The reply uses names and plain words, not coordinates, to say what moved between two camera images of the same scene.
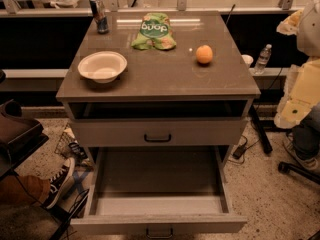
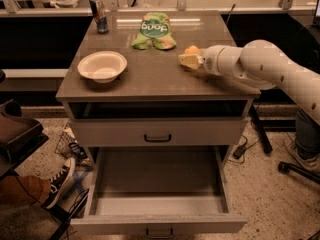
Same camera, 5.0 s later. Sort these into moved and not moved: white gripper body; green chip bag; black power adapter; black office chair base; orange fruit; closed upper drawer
Moved: orange fruit; white gripper body
Not moved: green chip bag; black office chair base; black power adapter; closed upper drawer
